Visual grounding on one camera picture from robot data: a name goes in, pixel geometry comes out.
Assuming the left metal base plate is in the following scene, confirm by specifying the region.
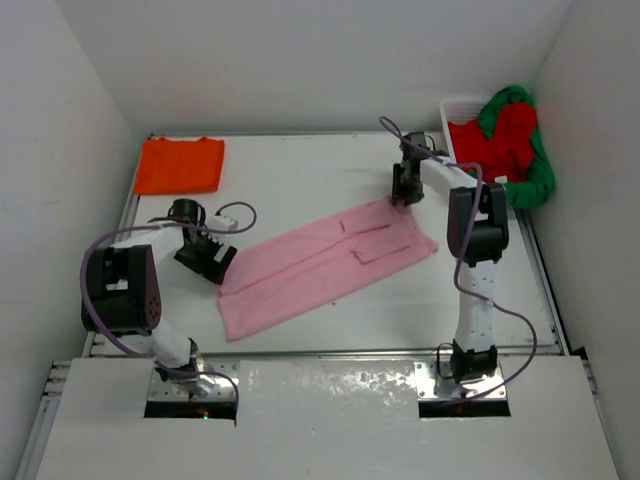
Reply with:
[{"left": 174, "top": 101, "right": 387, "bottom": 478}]
[{"left": 147, "top": 357, "right": 240, "bottom": 403}]

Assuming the orange t shirt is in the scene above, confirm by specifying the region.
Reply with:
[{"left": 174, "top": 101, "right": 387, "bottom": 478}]
[{"left": 133, "top": 137, "right": 226, "bottom": 196}]

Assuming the pink t shirt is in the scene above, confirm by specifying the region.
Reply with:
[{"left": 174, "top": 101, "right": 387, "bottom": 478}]
[{"left": 218, "top": 197, "right": 439, "bottom": 341}]

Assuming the green t shirt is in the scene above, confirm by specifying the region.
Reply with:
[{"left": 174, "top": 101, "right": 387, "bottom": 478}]
[{"left": 478, "top": 85, "right": 556, "bottom": 209}]

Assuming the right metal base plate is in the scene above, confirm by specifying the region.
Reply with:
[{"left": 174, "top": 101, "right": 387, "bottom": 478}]
[{"left": 414, "top": 355, "right": 507, "bottom": 403}]

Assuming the white plastic bin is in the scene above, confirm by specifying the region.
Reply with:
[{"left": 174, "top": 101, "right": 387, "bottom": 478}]
[{"left": 436, "top": 95, "right": 507, "bottom": 188}]

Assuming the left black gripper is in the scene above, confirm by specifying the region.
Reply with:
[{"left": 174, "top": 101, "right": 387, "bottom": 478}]
[{"left": 176, "top": 227, "right": 235, "bottom": 284}]

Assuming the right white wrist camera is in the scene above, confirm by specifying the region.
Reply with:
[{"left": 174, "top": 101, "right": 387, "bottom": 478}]
[{"left": 400, "top": 131, "right": 436, "bottom": 157}]

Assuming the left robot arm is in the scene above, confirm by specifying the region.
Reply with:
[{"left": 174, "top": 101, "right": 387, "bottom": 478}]
[{"left": 82, "top": 199, "right": 238, "bottom": 397}]

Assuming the metal base plate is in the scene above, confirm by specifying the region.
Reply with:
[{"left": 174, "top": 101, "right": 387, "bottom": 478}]
[
  {"left": 147, "top": 357, "right": 240, "bottom": 403},
  {"left": 414, "top": 355, "right": 507, "bottom": 403}
]

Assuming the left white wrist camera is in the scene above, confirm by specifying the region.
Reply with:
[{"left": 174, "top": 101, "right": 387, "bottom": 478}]
[{"left": 210, "top": 214, "right": 239, "bottom": 234}]

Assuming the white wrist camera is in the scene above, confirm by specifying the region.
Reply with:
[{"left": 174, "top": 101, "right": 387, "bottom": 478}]
[
  {"left": 400, "top": 131, "right": 436, "bottom": 157},
  {"left": 210, "top": 214, "right": 239, "bottom": 234}
]

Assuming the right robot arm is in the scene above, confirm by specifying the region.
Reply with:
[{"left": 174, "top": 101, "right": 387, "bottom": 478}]
[{"left": 392, "top": 147, "right": 509, "bottom": 383}]

